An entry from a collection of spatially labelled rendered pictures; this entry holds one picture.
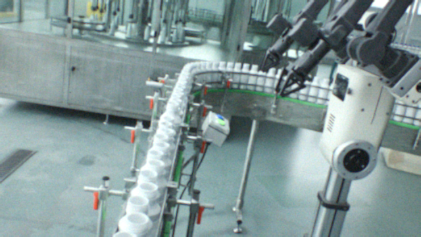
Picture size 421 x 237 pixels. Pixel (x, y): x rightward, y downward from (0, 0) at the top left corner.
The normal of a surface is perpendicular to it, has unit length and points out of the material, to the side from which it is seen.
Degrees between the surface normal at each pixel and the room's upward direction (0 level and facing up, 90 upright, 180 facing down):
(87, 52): 90
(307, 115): 90
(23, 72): 90
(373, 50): 89
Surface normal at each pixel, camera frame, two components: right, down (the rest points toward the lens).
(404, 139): -0.30, 0.22
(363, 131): -0.03, 0.45
